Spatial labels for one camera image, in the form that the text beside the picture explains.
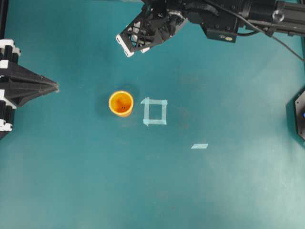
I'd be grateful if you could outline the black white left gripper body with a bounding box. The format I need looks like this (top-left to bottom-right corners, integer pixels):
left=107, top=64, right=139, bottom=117
left=0, top=39, right=21, bottom=139

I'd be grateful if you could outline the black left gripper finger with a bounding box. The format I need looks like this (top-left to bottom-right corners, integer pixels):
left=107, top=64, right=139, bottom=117
left=6, top=61, right=59, bottom=90
left=6, top=85, right=59, bottom=107

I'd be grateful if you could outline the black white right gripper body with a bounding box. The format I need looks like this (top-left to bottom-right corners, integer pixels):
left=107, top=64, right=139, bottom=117
left=141, top=0, right=188, bottom=43

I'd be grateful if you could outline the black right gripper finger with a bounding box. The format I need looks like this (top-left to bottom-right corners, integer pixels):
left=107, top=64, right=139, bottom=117
left=133, top=34, right=164, bottom=52
left=116, top=13, right=152, bottom=57

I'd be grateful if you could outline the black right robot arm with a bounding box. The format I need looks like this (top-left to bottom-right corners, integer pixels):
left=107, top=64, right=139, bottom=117
left=116, top=0, right=305, bottom=57

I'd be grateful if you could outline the light blue tape square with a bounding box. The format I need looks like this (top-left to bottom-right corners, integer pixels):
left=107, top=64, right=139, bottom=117
left=141, top=97, right=168, bottom=126

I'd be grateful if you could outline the yellow orange plastic cup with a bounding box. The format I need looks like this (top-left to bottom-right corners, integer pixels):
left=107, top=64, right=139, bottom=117
left=108, top=90, right=134, bottom=117

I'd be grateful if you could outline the small light blue tape strip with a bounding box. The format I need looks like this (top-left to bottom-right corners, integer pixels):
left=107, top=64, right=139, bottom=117
left=191, top=144, right=209, bottom=149

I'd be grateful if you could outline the black left frame post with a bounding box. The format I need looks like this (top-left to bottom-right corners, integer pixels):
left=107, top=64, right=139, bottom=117
left=0, top=0, right=9, bottom=40

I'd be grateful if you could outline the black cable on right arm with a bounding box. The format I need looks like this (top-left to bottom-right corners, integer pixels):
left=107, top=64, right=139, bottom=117
left=204, top=0, right=305, bottom=62

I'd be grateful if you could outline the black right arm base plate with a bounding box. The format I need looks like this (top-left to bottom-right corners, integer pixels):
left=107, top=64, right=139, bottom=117
left=286, top=87, right=305, bottom=144

